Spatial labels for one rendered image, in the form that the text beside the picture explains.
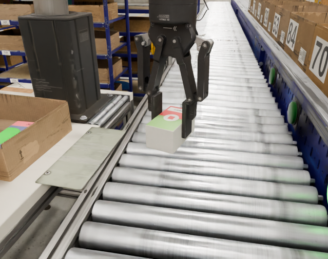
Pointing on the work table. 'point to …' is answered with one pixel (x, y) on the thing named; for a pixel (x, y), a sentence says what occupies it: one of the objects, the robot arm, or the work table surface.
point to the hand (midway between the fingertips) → (171, 116)
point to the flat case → (14, 129)
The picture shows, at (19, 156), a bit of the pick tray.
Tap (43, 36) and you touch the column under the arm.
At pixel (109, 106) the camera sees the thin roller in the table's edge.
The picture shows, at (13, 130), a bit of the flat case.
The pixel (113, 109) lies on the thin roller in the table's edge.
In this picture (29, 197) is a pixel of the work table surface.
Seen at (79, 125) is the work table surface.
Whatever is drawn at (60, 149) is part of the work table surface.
